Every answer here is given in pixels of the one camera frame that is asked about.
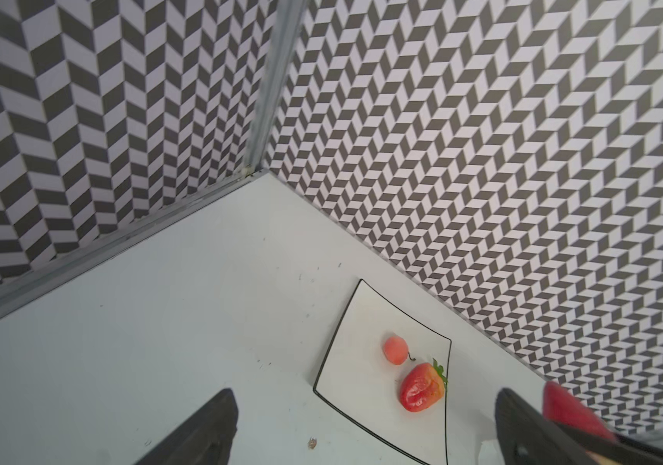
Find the large red fake strawberry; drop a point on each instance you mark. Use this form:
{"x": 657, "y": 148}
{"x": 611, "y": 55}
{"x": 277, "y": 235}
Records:
{"x": 558, "y": 405}

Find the aluminium corner post left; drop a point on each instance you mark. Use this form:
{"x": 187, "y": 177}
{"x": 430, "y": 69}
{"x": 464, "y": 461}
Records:
{"x": 284, "y": 33}

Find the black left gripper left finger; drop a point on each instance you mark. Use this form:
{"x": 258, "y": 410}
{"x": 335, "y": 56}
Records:
{"x": 204, "y": 438}

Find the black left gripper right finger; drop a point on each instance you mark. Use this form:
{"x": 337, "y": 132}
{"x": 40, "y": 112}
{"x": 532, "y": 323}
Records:
{"x": 525, "y": 436}

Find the white square plate black rim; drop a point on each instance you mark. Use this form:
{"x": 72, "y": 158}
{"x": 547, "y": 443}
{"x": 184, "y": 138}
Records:
{"x": 357, "y": 381}

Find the small pink fake peach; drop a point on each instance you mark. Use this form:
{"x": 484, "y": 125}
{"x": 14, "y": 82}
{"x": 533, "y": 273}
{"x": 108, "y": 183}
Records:
{"x": 396, "y": 350}

